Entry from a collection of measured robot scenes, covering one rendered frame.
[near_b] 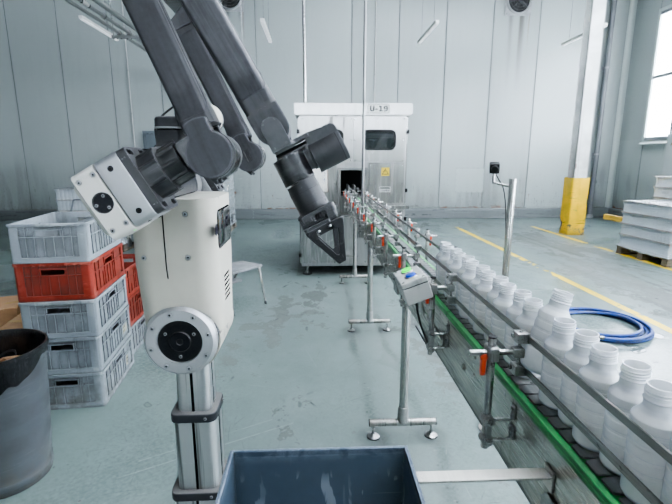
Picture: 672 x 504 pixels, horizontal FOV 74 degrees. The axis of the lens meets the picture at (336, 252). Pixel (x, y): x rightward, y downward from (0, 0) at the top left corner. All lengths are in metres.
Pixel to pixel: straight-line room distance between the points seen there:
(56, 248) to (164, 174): 2.12
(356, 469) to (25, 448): 1.88
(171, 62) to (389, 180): 4.87
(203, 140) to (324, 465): 0.60
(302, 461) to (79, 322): 2.26
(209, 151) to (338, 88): 10.41
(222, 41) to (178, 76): 0.09
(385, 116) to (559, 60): 7.61
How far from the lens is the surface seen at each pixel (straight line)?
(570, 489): 0.87
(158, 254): 0.98
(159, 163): 0.81
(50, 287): 2.97
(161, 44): 0.83
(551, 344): 0.90
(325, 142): 0.78
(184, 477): 1.28
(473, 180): 11.69
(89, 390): 3.12
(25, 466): 2.58
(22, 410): 2.44
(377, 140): 5.55
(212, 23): 0.82
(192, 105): 0.80
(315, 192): 0.77
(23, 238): 2.95
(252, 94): 0.78
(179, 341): 1.04
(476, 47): 11.91
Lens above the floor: 1.45
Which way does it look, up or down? 12 degrees down
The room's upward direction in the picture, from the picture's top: straight up
